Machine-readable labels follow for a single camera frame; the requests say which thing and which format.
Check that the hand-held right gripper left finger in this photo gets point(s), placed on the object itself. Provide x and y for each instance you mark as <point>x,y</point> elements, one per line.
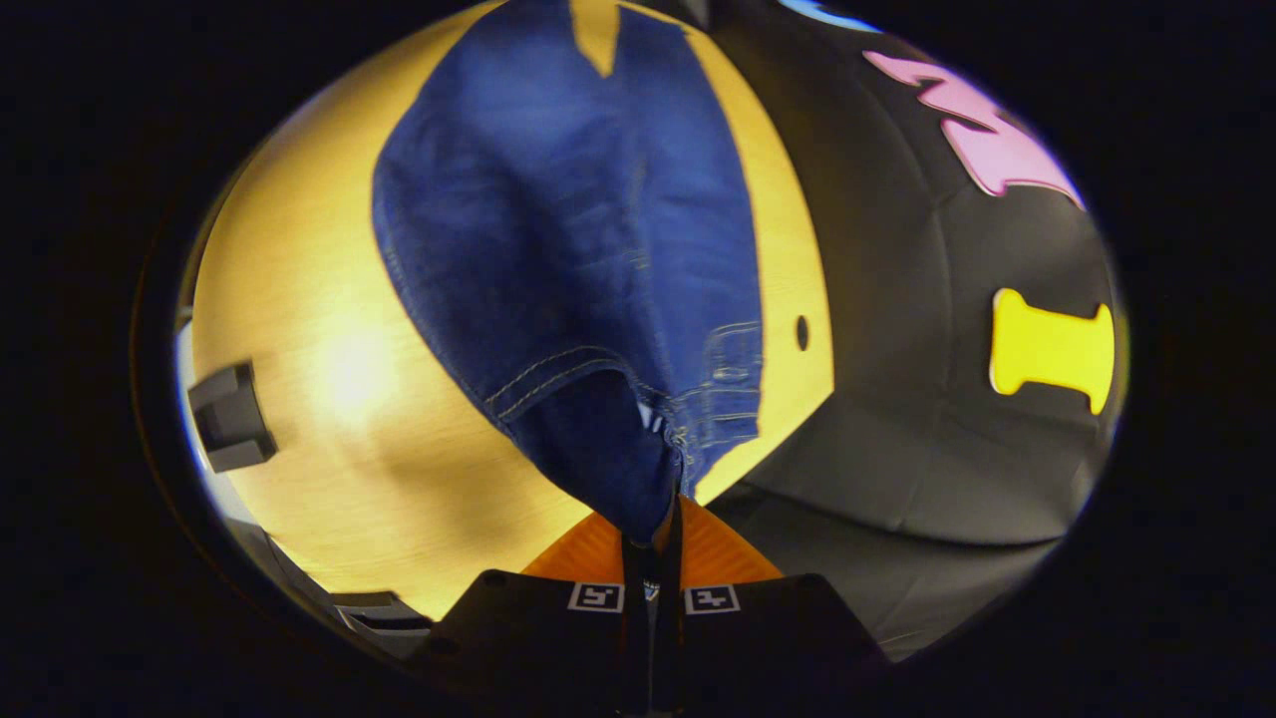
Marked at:
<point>528,628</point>

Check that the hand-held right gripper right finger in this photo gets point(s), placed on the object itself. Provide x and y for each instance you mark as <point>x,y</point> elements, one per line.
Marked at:
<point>778,628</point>

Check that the black backdrop cloth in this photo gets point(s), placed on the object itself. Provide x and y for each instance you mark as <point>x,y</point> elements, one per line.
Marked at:
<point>897,399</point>

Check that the black bracket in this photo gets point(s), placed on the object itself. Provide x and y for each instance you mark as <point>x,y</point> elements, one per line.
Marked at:
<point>231,414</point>

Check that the blue jeans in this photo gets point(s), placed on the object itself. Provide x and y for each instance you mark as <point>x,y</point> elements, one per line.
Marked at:
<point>558,249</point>

